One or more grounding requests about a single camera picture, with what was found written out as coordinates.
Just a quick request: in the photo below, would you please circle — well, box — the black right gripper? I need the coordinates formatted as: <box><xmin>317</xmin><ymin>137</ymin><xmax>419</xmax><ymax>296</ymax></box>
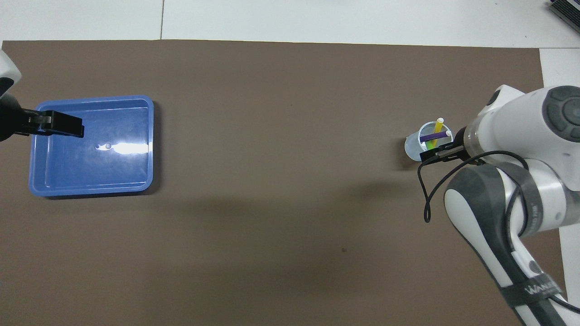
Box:
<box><xmin>420</xmin><ymin>126</ymin><xmax>477</xmax><ymax>163</ymax></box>

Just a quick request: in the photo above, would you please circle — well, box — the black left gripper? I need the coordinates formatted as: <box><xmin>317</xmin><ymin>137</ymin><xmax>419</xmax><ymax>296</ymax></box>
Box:
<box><xmin>0</xmin><ymin>93</ymin><xmax>85</xmax><ymax>142</ymax></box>

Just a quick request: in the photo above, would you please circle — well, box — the purple pen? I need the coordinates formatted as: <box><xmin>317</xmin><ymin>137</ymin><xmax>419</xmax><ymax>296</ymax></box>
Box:
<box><xmin>419</xmin><ymin>130</ymin><xmax>452</xmax><ymax>143</ymax></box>

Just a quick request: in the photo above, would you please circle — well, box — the blue plastic tray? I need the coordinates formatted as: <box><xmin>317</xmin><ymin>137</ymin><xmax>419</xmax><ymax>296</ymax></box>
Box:
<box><xmin>29</xmin><ymin>95</ymin><xmax>155</xmax><ymax>197</ymax></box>

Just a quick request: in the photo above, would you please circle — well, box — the yellow pen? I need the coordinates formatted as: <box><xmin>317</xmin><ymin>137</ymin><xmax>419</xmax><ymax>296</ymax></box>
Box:
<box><xmin>428</xmin><ymin>118</ymin><xmax>445</xmax><ymax>150</ymax></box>

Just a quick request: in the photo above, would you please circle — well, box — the translucent plastic cup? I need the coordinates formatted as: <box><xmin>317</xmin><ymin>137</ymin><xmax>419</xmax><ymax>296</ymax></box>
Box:
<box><xmin>405</xmin><ymin>121</ymin><xmax>454</xmax><ymax>162</ymax></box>

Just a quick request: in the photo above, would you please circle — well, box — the brown table mat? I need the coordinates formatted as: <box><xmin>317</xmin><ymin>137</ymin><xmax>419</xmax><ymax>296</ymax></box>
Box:
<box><xmin>0</xmin><ymin>40</ymin><xmax>570</xmax><ymax>326</ymax></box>

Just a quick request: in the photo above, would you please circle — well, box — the grey ribbed device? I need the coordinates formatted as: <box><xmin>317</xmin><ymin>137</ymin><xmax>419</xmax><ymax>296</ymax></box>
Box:
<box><xmin>547</xmin><ymin>0</ymin><xmax>580</xmax><ymax>33</ymax></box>

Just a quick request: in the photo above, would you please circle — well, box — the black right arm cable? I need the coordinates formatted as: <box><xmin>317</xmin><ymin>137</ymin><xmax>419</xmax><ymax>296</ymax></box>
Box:
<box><xmin>416</xmin><ymin>151</ymin><xmax>531</xmax><ymax>223</ymax></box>

